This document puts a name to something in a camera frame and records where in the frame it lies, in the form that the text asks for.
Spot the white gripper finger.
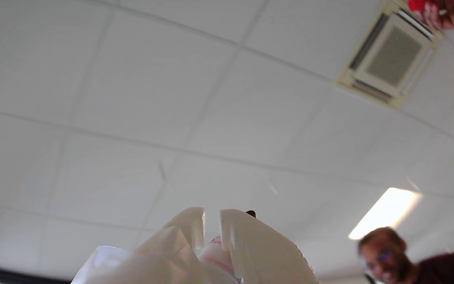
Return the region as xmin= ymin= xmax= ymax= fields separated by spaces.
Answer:
xmin=218 ymin=209 xmax=320 ymax=284
xmin=71 ymin=207 xmax=212 ymax=284

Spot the red and white marker pen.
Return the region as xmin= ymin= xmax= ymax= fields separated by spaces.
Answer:
xmin=197 ymin=210 xmax=257 ymax=284

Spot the person hand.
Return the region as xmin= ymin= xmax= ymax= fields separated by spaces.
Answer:
xmin=414 ymin=0 xmax=454 ymax=31

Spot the person in dark clothes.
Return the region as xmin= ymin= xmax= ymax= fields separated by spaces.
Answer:
xmin=357 ymin=227 xmax=454 ymax=284

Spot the bright ceiling light panel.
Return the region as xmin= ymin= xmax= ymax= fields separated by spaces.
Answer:
xmin=348 ymin=187 xmax=423 ymax=240

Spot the black framed window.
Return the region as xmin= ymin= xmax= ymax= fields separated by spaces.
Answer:
xmin=0 ymin=262 xmax=72 ymax=284

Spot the ceiling vent fixture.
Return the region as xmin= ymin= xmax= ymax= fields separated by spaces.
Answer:
xmin=335 ymin=0 xmax=445 ymax=110

